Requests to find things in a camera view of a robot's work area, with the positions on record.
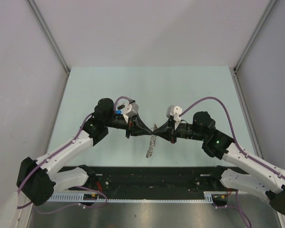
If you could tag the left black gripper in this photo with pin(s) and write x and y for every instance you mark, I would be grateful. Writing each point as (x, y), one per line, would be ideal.
(134, 124)

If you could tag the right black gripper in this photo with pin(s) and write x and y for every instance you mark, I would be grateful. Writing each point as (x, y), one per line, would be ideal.
(162, 131)

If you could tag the metal disc with keyrings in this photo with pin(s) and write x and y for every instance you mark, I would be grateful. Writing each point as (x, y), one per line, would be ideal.
(152, 144)

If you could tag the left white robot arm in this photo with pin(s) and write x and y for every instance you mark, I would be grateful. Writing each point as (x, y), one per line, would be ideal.
(40, 178)

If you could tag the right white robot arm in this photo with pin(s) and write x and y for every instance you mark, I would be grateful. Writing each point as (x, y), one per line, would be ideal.
(261, 178)

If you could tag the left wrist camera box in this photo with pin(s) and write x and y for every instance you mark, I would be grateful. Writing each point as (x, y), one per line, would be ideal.
(130, 110)

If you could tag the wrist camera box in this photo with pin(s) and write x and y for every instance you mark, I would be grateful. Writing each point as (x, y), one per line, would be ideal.
(130, 110)
(174, 112)

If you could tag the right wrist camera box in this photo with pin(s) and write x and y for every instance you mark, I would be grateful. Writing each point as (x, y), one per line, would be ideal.
(174, 112)

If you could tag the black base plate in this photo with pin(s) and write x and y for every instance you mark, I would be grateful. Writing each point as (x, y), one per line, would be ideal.
(158, 183)

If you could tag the white slotted cable duct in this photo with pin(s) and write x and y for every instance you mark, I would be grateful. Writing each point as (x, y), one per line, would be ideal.
(87, 197)

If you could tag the left aluminium frame post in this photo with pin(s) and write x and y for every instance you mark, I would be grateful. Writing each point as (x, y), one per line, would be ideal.
(48, 34)

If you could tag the aluminium frame post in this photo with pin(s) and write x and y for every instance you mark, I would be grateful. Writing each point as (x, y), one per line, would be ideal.
(48, 34)
(256, 32)

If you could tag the right aluminium frame post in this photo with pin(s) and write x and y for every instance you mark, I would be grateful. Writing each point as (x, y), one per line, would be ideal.
(256, 32)

